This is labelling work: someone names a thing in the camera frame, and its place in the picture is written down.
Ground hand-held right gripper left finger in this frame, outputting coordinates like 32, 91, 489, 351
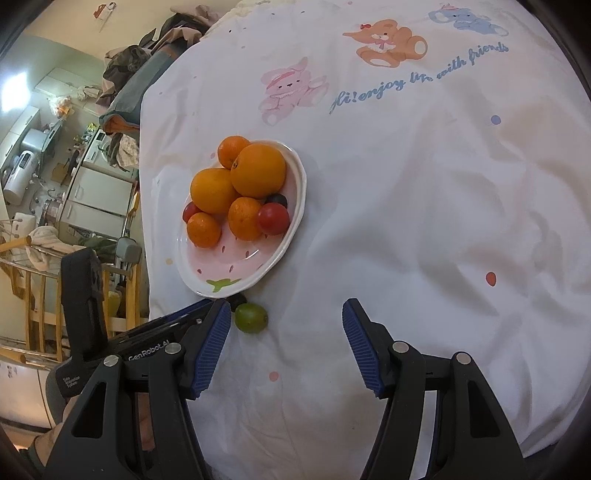
44, 299, 232, 480

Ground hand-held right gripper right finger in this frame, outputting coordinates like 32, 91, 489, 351
342, 298, 527, 480

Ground green cherry tomato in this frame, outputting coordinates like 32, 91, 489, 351
235, 303, 269, 334

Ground pink strawberry pattern plate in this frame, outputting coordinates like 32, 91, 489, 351
178, 140, 308, 298

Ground small mandarin orange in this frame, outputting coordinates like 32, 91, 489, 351
217, 135, 252, 169
187, 212, 222, 249

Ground textured deep orange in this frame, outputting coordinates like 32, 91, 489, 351
228, 197, 266, 241

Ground person's left forearm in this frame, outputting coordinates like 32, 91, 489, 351
21, 422, 63, 476

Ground yellow wooden rack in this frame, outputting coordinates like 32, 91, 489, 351
0, 237, 144, 365

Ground white towel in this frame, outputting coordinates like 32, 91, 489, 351
25, 225, 77, 273

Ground grey chair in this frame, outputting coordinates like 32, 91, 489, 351
114, 236, 142, 265

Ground white kitchen cabinets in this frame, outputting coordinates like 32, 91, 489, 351
60, 164, 139, 232

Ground large pale orange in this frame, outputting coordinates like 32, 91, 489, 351
230, 143, 287, 199

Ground white water heater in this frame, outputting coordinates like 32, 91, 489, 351
2, 129, 47, 206

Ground white printed blanket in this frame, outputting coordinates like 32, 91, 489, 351
139, 0, 591, 480

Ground floral cloth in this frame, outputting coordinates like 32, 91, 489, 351
108, 134, 141, 169

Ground teal quilt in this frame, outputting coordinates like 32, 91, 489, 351
99, 41, 195, 134

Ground pile of clothes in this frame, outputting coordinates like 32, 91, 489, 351
102, 4, 225, 81

